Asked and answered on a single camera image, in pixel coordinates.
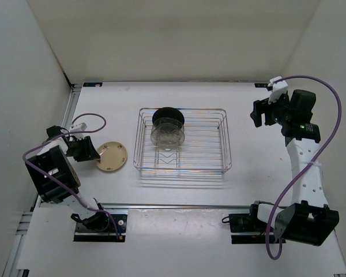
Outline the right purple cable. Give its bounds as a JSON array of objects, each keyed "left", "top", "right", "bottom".
[{"left": 265, "top": 74, "right": 343, "bottom": 260}]

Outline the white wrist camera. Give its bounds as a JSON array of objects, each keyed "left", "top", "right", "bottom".
[
  {"left": 69, "top": 122, "right": 87, "bottom": 136},
  {"left": 267, "top": 76, "right": 288, "bottom": 104}
]

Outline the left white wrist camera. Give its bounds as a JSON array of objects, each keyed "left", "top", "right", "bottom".
[{"left": 69, "top": 122, "right": 87, "bottom": 136}]

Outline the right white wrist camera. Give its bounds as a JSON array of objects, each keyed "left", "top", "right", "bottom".
[{"left": 267, "top": 76, "right": 288, "bottom": 104}]

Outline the chrome wire dish rack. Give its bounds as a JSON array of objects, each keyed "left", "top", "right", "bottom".
[{"left": 133, "top": 107, "right": 232, "bottom": 174}]

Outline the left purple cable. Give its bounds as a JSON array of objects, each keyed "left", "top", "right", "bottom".
[{"left": 22, "top": 113, "right": 123, "bottom": 242}]

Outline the purple cable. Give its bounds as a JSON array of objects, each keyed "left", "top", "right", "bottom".
[
  {"left": 22, "top": 113, "right": 123, "bottom": 242},
  {"left": 265, "top": 74, "right": 343, "bottom": 260}
]

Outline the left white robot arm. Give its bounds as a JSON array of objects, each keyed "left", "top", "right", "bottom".
[{"left": 25, "top": 123, "right": 112, "bottom": 232}]

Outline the clear glass plate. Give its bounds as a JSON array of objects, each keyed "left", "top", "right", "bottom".
[
  {"left": 151, "top": 118, "right": 185, "bottom": 147},
  {"left": 151, "top": 125, "right": 185, "bottom": 151}
]

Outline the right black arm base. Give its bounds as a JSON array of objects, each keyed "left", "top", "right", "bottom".
[{"left": 221, "top": 211, "right": 266, "bottom": 245}]

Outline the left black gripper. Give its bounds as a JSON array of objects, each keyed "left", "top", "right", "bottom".
[{"left": 65, "top": 136, "right": 101, "bottom": 162}]

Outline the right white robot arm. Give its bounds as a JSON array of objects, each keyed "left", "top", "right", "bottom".
[{"left": 247, "top": 89, "right": 340, "bottom": 246}]

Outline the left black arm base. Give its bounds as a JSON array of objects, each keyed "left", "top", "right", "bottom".
[{"left": 71, "top": 211, "right": 128, "bottom": 242}]

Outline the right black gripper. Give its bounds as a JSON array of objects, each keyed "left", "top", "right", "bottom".
[{"left": 250, "top": 91, "right": 292, "bottom": 128}]

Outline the black round plate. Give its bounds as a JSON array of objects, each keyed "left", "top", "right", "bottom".
[{"left": 152, "top": 107, "right": 185, "bottom": 125}]

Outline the cream patterned round plate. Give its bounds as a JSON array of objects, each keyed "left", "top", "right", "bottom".
[{"left": 95, "top": 141, "right": 127, "bottom": 173}]

